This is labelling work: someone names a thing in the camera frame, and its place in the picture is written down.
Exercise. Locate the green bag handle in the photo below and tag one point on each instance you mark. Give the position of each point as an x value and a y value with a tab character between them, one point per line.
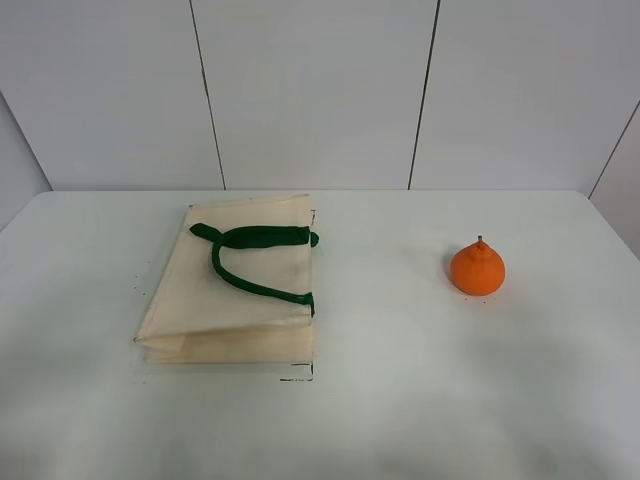
257	237

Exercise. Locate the white linen bag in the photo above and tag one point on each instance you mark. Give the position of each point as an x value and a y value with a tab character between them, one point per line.
196	317

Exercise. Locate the orange fruit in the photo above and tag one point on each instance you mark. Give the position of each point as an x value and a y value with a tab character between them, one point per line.
477	270

